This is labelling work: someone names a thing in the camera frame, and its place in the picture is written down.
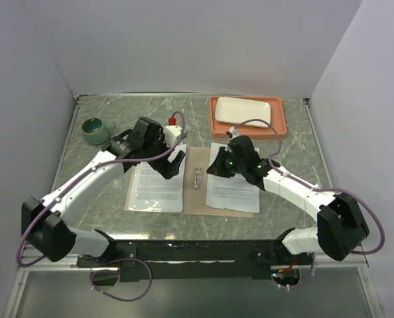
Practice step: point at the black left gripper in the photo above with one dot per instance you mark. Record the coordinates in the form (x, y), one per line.
(174, 167)

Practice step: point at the white rectangular plate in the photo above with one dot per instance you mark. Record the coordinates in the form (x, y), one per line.
(234, 110)

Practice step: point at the brown paper folder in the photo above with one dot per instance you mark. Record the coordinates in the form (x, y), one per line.
(194, 200)

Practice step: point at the terracotta rectangular tray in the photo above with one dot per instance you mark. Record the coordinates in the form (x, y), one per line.
(254, 130)

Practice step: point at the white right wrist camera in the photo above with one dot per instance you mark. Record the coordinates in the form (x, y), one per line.
(232, 133)

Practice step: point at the metal folder clip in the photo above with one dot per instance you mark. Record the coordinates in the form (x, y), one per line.
(198, 177)

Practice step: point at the green ceramic cup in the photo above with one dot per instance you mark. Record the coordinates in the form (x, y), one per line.
(96, 131)

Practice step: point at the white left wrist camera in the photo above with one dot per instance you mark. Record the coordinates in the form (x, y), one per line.
(171, 132)

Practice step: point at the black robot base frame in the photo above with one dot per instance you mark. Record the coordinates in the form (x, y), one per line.
(186, 259)

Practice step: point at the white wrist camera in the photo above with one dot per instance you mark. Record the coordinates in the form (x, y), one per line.
(171, 132)
(232, 133)

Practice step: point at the printed paper sheet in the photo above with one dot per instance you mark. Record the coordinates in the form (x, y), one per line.
(148, 191)
(233, 193)

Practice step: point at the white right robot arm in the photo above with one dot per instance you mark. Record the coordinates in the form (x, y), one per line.
(340, 225)

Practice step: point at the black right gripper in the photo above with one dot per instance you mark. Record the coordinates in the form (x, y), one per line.
(217, 168)

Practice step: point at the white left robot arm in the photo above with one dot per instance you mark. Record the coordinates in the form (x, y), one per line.
(45, 222)

